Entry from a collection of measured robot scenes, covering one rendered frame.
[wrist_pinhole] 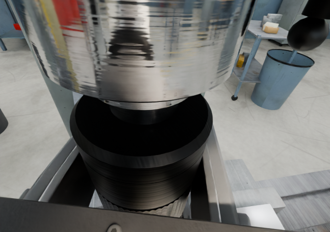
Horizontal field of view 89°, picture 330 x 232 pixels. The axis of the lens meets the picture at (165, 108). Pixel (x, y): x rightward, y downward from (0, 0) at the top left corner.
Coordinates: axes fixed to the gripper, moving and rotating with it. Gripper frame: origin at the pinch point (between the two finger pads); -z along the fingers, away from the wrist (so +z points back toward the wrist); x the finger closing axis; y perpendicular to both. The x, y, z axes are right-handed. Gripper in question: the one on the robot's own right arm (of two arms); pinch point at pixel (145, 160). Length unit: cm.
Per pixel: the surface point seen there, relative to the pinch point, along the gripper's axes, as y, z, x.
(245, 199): 21.3, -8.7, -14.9
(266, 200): 21.3, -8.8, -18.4
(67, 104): 24.1, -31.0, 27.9
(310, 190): 32, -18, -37
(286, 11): 46, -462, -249
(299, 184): 32, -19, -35
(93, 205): 39.3, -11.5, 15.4
